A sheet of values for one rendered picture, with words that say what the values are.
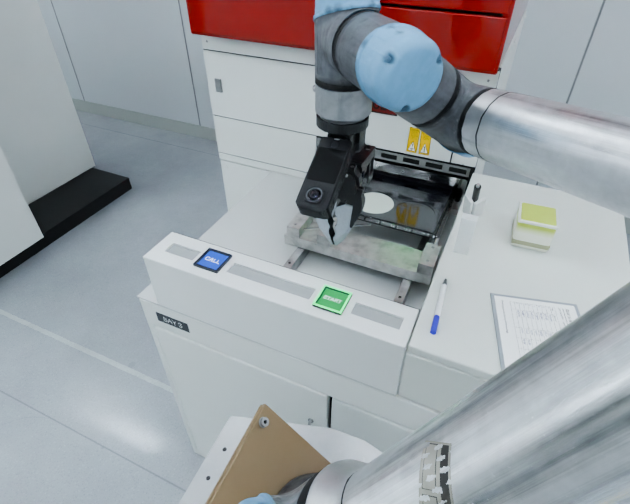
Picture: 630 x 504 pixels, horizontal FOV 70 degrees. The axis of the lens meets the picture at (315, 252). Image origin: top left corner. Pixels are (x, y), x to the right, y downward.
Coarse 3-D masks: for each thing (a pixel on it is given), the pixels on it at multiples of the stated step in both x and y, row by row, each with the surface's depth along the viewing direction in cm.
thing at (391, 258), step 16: (288, 240) 110; (304, 240) 108; (352, 240) 108; (368, 240) 108; (336, 256) 106; (352, 256) 104; (368, 256) 103; (384, 256) 103; (400, 256) 103; (416, 256) 103; (400, 272) 101; (416, 272) 99
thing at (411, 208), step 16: (384, 176) 127; (400, 176) 127; (368, 192) 121; (384, 192) 120; (400, 192) 120; (416, 192) 121; (432, 192) 121; (448, 192) 120; (400, 208) 115; (416, 208) 115; (432, 208) 115; (400, 224) 109; (416, 224) 109; (432, 224) 109
